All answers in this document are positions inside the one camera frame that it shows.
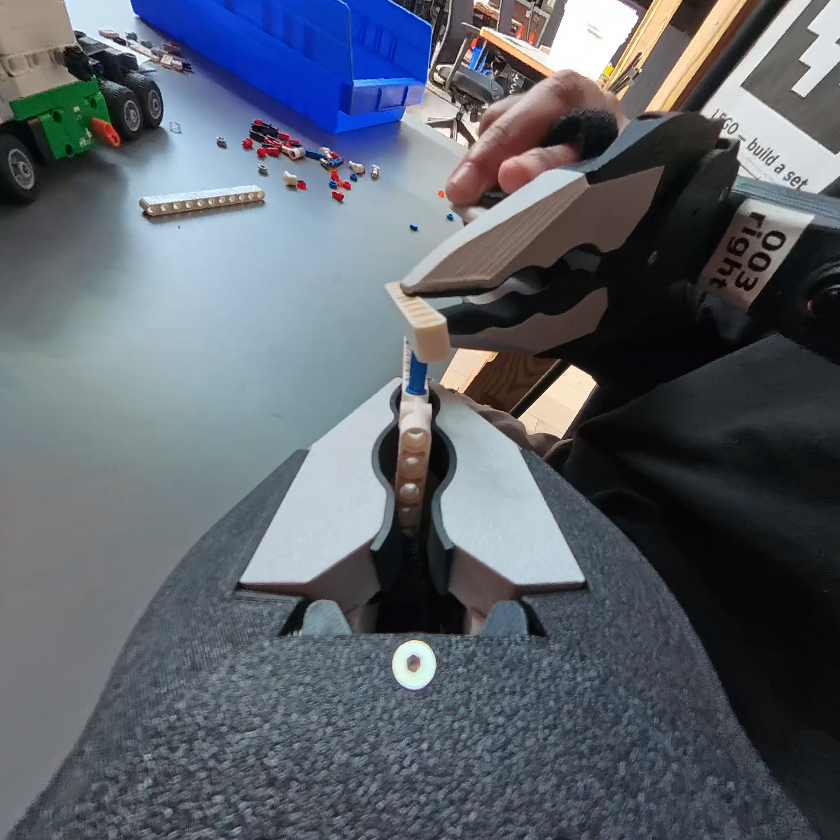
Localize person's black jacket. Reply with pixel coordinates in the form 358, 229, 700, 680
561, 335, 840, 840

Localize row of small lego parts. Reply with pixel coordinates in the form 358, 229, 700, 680
98, 26, 194, 73

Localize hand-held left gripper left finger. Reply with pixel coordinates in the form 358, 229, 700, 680
238, 377, 404, 632

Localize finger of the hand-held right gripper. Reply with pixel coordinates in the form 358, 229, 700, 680
399, 164, 667, 298
445, 272, 613, 360

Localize short tan lego beam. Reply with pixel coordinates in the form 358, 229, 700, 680
385, 281, 452, 366

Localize pile of small lego pieces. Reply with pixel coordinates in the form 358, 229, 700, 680
217, 118, 383, 202

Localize blue plastic bin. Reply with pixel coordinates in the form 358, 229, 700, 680
130, 0, 434, 134

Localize black office chair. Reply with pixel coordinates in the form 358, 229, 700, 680
427, 21, 509, 147

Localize green and tan lego truck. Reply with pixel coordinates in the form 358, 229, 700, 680
0, 0, 165, 206

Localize wooden desk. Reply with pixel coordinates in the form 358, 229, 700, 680
478, 26, 559, 80

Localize person's right hand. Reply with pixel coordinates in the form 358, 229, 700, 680
445, 69, 626, 210

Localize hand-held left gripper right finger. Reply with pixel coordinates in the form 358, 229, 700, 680
428, 382, 587, 634

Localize long tan lego beam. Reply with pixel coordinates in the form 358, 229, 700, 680
139, 185, 266, 217

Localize white and black sign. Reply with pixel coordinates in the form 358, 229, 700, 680
699, 0, 840, 194

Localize person's dark grey trousers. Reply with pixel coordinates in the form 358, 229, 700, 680
459, 387, 572, 460

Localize wooden post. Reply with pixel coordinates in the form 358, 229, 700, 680
646, 0, 756, 112

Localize black pole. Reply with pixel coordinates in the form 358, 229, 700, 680
682, 0, 788, 111

